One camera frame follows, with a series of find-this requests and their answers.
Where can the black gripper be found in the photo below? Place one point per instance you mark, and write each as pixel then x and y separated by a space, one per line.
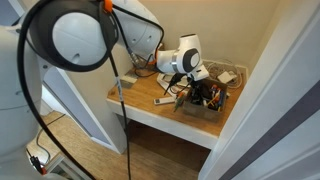
pixel 199 87

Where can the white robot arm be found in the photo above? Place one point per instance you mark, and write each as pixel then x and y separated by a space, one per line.
pixel 76 33

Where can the brown cardboard box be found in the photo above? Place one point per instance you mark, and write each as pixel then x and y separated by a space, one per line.
pixel 203 113

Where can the yellow pencil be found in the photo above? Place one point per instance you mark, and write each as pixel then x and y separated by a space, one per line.
pixel 213 102

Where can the orange marker pen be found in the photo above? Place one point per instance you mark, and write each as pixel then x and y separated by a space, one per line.
pixel 214 90

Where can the green pencil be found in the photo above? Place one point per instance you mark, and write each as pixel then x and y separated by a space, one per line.
pixel 177 104

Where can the white power adapter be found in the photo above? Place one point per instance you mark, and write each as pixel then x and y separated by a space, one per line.
pixel 225 76

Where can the white remote control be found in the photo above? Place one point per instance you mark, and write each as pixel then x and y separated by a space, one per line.
pixel 164 101

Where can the white paper sheets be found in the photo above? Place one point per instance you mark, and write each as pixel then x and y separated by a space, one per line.
pixel 163 81

